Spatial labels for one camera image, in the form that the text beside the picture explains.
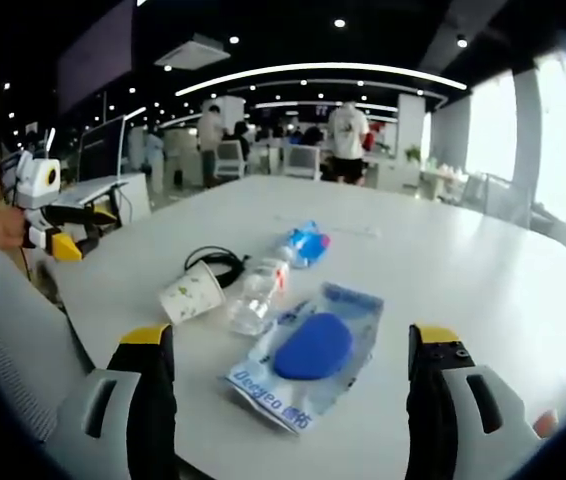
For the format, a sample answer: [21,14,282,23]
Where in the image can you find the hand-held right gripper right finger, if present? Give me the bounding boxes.
[405,323,539,480]

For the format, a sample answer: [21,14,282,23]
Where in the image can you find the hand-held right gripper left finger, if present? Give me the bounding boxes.
[45,323,178,480]

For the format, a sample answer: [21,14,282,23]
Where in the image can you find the white paper cup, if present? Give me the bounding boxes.
[157,259,227,327]

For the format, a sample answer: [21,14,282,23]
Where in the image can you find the black cable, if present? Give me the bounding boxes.
[183,244,253,290]

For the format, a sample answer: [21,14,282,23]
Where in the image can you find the blue sponge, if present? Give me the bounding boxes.
[221,281,385,435]

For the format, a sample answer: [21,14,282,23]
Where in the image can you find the clear plastic bottle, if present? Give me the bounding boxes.
[224,238,297,337]

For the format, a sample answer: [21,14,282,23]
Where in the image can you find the blue plastic packet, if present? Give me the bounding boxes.
[282,219,333,270]

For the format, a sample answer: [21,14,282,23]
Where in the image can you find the white desk with black legs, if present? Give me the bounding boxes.
[55,172,153,231]

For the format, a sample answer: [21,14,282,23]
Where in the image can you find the dark computer monitor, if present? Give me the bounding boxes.
[77,115,128,184]

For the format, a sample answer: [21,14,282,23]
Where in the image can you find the white mesh office chair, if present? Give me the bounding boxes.
[0,249,97,444]

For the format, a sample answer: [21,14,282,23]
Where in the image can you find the white round table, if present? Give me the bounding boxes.
[37,174,566,480]

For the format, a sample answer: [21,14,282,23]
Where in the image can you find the ceiling air conditioner unit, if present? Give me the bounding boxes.
[154,33,232,70]

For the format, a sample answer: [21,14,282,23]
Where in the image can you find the curved ceiling light strip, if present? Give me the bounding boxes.
[174,62,468,98]

